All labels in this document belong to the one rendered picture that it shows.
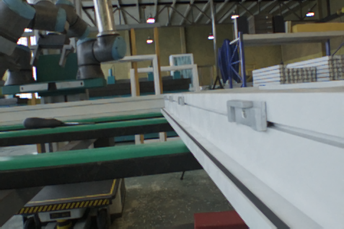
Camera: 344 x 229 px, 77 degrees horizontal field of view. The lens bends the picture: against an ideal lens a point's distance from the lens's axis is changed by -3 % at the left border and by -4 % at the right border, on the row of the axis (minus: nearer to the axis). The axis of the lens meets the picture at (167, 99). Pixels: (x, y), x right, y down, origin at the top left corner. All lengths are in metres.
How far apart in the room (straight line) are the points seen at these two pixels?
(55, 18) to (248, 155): 0.85
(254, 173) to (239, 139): 0.03
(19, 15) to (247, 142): 0.72
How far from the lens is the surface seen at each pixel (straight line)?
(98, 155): 0.33
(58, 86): 1.61
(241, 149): 0.18
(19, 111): 1.08
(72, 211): 1.66
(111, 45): 1.49
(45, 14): 0.93
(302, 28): 5.54
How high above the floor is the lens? 0.94
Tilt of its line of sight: 2 degrees down
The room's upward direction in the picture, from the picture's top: 5 degrees counter-clockwise
